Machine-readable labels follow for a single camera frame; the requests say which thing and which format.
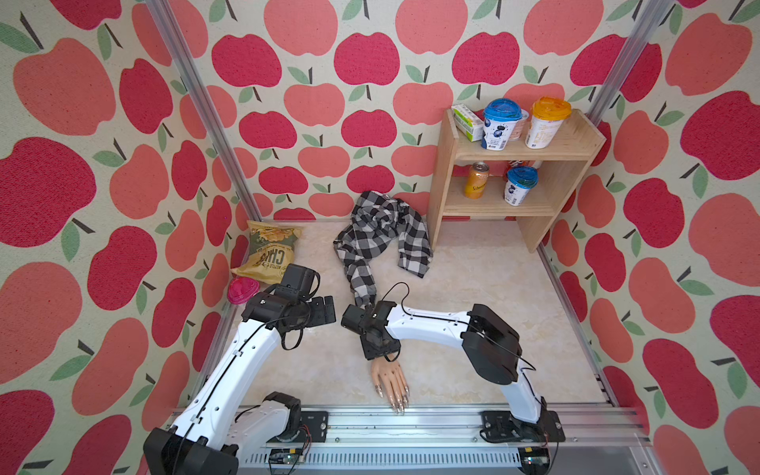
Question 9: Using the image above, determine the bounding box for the yellow green chips bag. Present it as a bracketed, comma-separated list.
[232, 221, 303, 284]

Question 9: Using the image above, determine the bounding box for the right aluminium frame post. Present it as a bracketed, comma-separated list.
[587, 0, 675, 126]

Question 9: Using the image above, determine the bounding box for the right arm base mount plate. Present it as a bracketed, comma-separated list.
[480, 411, 566, 445]

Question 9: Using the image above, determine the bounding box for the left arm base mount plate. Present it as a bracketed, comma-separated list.
[283, 411, 329, 445]

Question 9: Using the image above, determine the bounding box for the blue lid yogurt cup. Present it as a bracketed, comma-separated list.
[481, 98, 523, 152]

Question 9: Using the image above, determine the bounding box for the orange lid white cup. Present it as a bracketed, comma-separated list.
[524, 96, 573, 150]

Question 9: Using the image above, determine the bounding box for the wooden two-tier shelf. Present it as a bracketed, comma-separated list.
[426, 108, 608, 255]

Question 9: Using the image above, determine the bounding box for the blue lid cup lower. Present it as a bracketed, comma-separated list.
[504, 166, 538, 206]

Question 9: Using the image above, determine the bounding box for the aluminium front rail base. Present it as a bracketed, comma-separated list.
[235, 404, 664, 474]

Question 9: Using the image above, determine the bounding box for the left aluminium frame post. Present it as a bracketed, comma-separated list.
[146, 0, 262, 221]

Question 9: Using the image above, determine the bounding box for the black white plaid shirt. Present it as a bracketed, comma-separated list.
[332, 190, 433, 308]

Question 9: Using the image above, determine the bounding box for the aluminium frame post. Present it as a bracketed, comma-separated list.
[146, 0, 262, 221]
[587, 0, 675, 126]

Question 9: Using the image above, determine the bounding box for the orange soda can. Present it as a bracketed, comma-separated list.
[464, 161, 490, 199]

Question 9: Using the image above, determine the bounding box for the mannequin hand with silver nails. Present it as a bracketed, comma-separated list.
[370, 358, 410, 414]

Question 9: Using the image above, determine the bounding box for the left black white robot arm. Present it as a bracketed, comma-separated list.
[144, 264, 336, 474]

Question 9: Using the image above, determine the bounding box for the pink lidded plastic cup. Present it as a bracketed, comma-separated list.
[227, 276, 260, 306]

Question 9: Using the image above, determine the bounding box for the green white small carton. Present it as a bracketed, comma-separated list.
[451, 104, 485, 143]

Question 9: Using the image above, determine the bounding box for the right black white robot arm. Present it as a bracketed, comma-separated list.
[342, 301, 566, 445]

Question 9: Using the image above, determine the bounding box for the small pink white cup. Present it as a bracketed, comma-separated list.
[509, 109, 530, 142]

